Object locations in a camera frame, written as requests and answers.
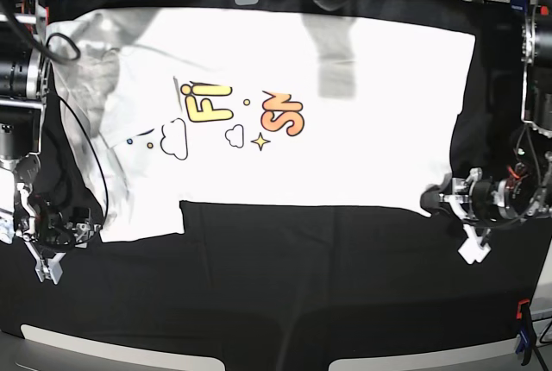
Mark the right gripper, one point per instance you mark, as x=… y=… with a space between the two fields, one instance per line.
x=49 y=233

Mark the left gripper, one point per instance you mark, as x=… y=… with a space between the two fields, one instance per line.
x=482 y=202

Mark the white printed t-shirt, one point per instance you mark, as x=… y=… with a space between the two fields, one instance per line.
x=243 y=106

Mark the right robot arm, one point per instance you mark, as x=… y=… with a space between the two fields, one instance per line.
x=26 y=58

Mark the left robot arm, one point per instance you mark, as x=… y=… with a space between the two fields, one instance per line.
x=535 y=112

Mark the orange blue clamp bottom right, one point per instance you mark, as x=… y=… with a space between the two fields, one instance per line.
x=525 y=331

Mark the black table cloth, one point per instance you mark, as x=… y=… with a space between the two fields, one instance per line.
x=298 y=287

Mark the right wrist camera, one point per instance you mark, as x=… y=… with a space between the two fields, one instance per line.
x=49 y=268

